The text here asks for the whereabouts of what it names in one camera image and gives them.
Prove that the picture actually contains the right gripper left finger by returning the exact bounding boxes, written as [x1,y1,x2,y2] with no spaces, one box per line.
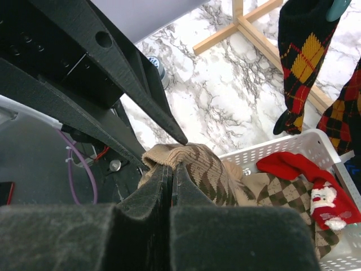
[1,166,173,270]

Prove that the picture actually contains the black sock with label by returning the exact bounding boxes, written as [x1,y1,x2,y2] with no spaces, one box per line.
[344,155,360,182]

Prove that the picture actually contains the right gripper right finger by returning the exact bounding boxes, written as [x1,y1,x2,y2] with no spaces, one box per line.
[169,165,320,270]

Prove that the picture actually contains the small blue white jar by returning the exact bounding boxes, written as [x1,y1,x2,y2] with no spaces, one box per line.
[147,56,170,89]

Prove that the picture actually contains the striped argyle sock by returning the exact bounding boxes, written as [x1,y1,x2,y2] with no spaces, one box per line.
[235,173,342,259]

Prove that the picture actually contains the beige brown argyle sock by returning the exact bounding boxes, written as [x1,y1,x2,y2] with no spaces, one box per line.
[138,143,247,206]

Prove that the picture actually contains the white perforated plastic basket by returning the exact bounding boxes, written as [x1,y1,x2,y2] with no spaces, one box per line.
[220,129,360,270]

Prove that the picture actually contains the white oval clip hanger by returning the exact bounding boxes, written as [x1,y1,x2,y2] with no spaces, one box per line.
[326,0,351,22]

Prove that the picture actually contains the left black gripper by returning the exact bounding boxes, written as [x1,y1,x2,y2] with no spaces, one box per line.
[1,1,188,170]

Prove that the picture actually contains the black red yellow argyle sock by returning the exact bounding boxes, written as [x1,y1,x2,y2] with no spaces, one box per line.
[273,0,339,135]

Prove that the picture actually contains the red santa sock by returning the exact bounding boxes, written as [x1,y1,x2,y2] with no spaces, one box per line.
[256,152,360,231]

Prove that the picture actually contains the wooden clothes rack frame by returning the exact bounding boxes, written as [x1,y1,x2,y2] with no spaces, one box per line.
[192,0,333,115]

